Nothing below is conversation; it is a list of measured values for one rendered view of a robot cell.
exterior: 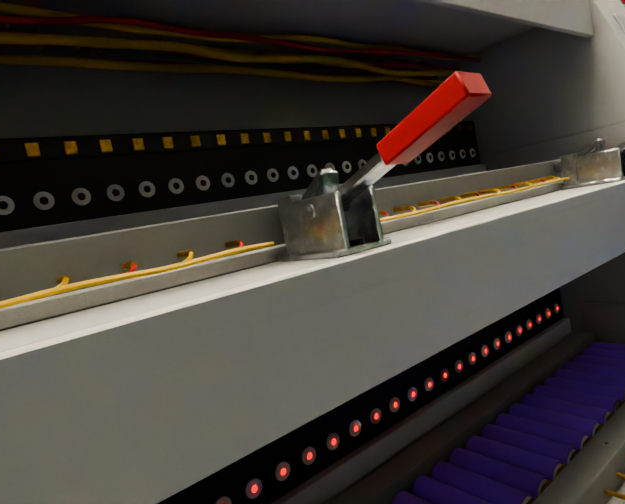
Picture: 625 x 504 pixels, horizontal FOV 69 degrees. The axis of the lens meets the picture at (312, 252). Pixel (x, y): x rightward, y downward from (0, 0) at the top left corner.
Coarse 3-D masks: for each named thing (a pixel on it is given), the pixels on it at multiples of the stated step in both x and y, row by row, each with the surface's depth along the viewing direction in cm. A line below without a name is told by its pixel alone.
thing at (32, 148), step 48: (0, 144) 26; (48, 144) 27; (96, 144) 29; (144, 144) 31; (192, 144) 32; (240, 144) 35; (288, 144) 38; (336, 144) 41; (432, 144) 50; (0, 192) 26; (48, 192) 27; (96, 192) 29; (192, 192) 33; (240, 192) 35
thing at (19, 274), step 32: (384, 192) 24; (416, 192) 26; (448, 192) 28; (480, 192) 29; (512, 192) 29; (160, 224) 17; (192, 224) 18; (224, 224) 18; (256, 224) 19; (0, 256) 14; (32, 256) 14; (64, 256) 15; (96, 256) 16; (128, 256) 16; (160, 256) 17; (192, 256) 16; (224, 256) 18; (0, 288) 14; (32, 288) 14; (64, 288) 13
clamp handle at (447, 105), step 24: (456, 72) 12; (432, 96) 13; (456, 96) 12; (480, 96) 12; (408, 120) 13; (432, 120) 13; (456, 120) 13; (384, 144) 14; (408, 144) 14; (360, 168) 15; (384, 168) 15; (360, 192) 17
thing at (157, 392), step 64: (576, 192) 28; (384, 256) 16; (448, 256) 18; (512, 256) 21; (576, 256) 25; (64, 320) 13; (128, 320) 11; (192, 320) 12; (256, 320) 13; (320, 320) 14; (384, 320) 16; (448, 320) 18; (0, 384) 9; (64, 384) 10; (128, 384) 11; (192, 384) 12; (256, 384) 13; (320, 384) 14; (0, 448) 9; (64, 448) 10; (128, 448) 11; (192, 448) 11; (256, 448) 13
